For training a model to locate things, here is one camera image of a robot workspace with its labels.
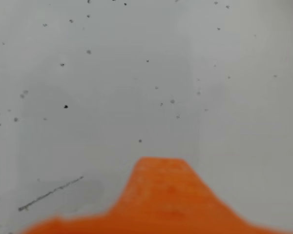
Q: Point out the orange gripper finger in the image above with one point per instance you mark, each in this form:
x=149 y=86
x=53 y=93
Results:
x=166 y=200

